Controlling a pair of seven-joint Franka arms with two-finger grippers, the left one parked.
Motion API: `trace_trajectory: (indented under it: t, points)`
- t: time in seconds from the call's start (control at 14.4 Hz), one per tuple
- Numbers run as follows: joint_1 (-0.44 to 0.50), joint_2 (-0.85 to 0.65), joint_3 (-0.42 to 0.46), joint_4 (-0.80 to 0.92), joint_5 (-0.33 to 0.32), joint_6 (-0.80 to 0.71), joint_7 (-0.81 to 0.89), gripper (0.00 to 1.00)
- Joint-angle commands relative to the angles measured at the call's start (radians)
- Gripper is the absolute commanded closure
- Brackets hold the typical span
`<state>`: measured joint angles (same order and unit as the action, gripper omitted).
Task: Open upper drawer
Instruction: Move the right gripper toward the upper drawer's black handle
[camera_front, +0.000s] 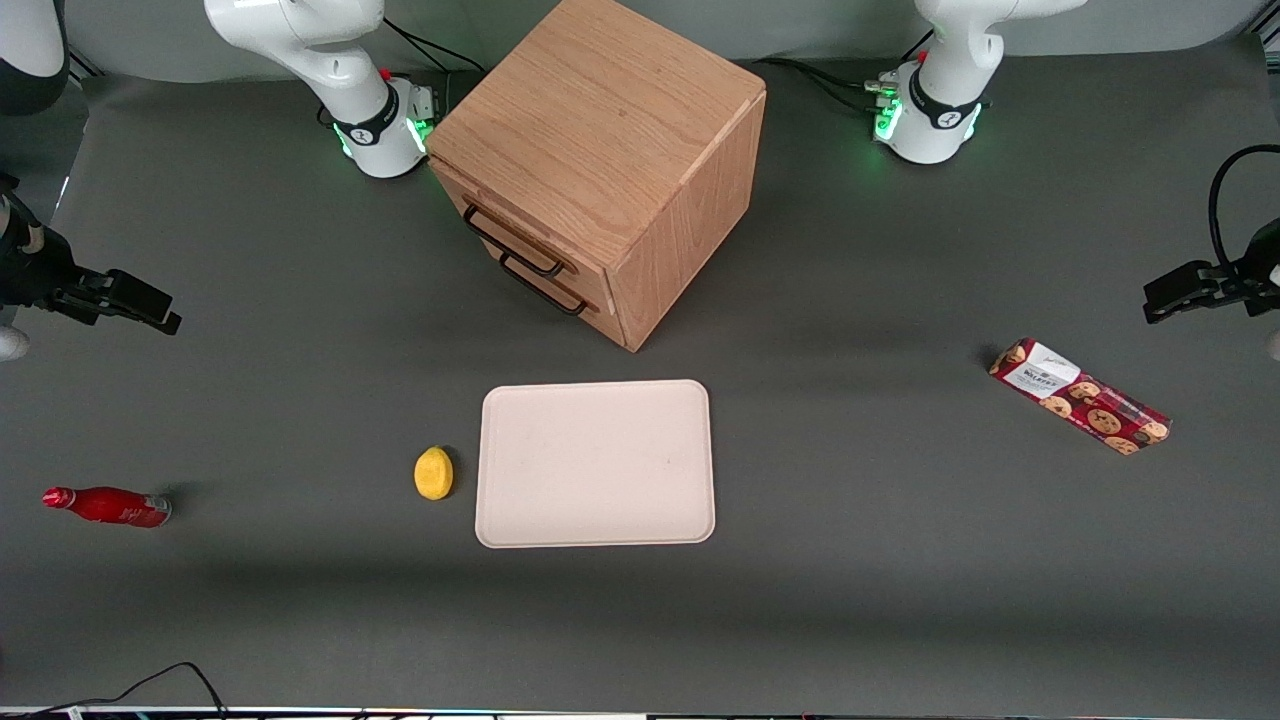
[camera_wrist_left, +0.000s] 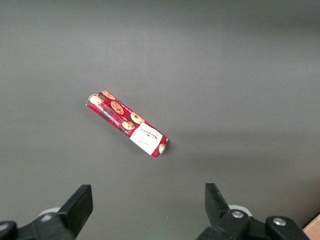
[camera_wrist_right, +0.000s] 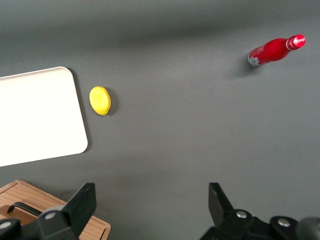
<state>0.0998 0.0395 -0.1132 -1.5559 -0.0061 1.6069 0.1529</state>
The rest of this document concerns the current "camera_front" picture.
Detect long black drawer handle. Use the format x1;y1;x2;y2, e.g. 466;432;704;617
462;204;567;280

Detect black arm base cables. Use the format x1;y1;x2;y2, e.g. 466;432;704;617
762;42;933;117
382;16;487;79

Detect beige rectangular tray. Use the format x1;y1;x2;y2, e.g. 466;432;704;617
474;379;717;550

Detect yellow lemon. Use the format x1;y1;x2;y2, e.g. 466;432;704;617
414;446;455;501

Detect wooden drawer with short handle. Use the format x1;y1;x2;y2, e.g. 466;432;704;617
468;228;629;349

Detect wooden drawer cabinet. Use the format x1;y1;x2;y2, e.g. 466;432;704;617
425;0;769;354

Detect short black drawer handle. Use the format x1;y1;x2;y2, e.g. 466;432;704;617
497;251;590;318

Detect black left arm base cables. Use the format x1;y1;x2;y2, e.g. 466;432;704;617
762;42;933;117

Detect red bottle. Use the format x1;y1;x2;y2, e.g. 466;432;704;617
42;486;173;529

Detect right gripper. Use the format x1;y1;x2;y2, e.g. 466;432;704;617
0;170;184;363

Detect wooden drawer with long handle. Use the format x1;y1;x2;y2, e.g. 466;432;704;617
430;160;613;301

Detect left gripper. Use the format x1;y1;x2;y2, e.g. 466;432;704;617
1143;216;1280;363

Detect red cookie box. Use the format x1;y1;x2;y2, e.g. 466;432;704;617
988;338;1172;457

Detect black right arm base cables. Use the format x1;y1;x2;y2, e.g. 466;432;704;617
382;16;487;79

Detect black cable at table edge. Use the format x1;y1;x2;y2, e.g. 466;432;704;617
30;661;227;717

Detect black looped gripper cable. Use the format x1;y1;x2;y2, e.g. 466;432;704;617
1207;144;1280;283

